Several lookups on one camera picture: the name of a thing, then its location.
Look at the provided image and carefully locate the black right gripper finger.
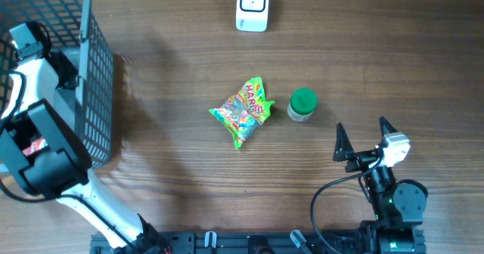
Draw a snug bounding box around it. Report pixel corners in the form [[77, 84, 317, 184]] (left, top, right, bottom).
[[333, 122, 355, 161], [379, 116, 398, 145]]

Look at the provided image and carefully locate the green lid jar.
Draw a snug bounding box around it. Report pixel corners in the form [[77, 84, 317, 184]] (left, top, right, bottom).
[[287, 88, 318, 122]]

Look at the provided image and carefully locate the red snack stick packet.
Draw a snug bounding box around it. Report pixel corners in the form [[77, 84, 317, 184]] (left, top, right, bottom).
[[22, 138, 48, 156]]

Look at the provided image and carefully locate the green Haribo gummy bag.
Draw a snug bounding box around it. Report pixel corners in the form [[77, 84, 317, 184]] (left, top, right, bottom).
[[209, 76, 275, 150]]

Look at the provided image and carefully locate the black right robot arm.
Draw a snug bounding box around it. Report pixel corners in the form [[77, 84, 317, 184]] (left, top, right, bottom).
[[333, 116, 428, 253]]

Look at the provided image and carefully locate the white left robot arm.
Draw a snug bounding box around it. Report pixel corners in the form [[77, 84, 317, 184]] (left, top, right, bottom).
[[1, 21, 172, 253]]

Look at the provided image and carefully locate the white barcode scanner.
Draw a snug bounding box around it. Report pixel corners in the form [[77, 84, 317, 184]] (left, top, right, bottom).
[[235, 0, 269, 33]]

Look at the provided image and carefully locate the grey plastic shopping basket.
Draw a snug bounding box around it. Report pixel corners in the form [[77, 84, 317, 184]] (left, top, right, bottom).
[[1, 0, 114, 169]]

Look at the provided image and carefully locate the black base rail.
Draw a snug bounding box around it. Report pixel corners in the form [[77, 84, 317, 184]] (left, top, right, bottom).
[[89, 229, 427, 254]]

